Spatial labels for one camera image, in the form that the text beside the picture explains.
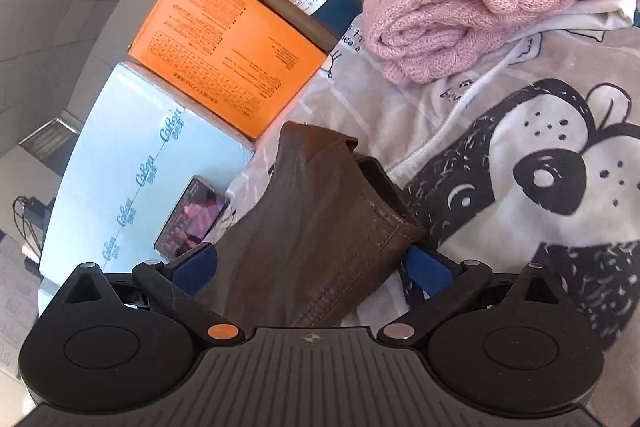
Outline white zipper garment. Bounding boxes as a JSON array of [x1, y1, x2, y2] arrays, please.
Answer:
[[387, 0, 640, 178]]

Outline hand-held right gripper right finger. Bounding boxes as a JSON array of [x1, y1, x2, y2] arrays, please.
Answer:
[[376, 244, 562, 342]]

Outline light blue box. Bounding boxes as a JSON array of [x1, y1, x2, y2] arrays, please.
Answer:
[[38, 61, 256, 286]]

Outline black cables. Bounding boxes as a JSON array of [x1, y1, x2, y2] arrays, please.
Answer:
[[12, 194, 53, 260]]

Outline orange cardboard box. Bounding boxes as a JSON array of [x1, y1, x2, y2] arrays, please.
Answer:
[[128, 0, 327, 140]]

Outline smartphone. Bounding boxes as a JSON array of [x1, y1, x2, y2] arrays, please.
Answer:
[[154, 175, 231, 258]]

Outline brown leather garment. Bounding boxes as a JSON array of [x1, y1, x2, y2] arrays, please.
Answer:
[[196, 122, 427, 331]]

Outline printed raccoon blanket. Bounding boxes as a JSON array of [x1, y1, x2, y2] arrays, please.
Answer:
[[207, 0, 640, 353]]

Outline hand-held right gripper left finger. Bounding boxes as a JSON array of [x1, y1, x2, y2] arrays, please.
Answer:
[[59, 241, 247, 341]]

